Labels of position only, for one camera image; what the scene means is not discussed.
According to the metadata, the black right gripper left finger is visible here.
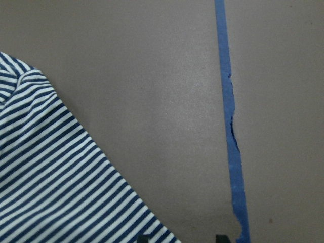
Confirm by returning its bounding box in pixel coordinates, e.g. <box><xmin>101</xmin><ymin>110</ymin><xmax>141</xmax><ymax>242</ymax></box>
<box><xmin>137</xmin><ymin>235</ymin><xmax>149</xmax><ymax>243</ymax></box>

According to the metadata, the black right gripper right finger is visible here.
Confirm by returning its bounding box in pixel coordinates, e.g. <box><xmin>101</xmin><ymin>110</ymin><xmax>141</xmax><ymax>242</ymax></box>
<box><xmin>215</xmin><ymin>234</ymin><xmax>230</xmax><ymax>243</ymax></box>

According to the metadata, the blue white striped polo shirt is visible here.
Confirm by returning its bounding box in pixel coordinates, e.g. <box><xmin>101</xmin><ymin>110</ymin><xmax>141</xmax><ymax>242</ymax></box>
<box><xmin>1</xmin><ymin>53</ymin><xmax>177</xmax><ymax>242</ymax></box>

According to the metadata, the blue tape strip lengthwise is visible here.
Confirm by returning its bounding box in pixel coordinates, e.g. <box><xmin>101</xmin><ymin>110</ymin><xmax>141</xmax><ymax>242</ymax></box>
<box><xmin>215</xmin><ymin>1</ymin><xmax>251</xmax><ymax>242</ymax></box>

